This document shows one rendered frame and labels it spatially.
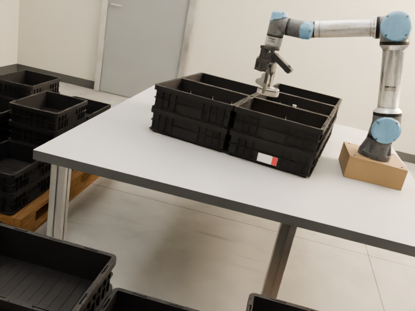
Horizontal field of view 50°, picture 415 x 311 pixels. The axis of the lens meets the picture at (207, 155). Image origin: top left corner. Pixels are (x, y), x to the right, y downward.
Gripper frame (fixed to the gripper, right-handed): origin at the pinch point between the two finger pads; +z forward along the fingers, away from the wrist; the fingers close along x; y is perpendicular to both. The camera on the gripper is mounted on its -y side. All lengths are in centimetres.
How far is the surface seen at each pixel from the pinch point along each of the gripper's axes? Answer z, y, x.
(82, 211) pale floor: 99, 94, 7
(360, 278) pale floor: 100, -66, -47
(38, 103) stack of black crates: 46, 144, -3
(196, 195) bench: 32, -3, 64
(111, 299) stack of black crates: 51, -2, 107
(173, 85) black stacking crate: 9.3, 47.3, 3.4
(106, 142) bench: 30, 47, 53
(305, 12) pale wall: -36, 70, -294
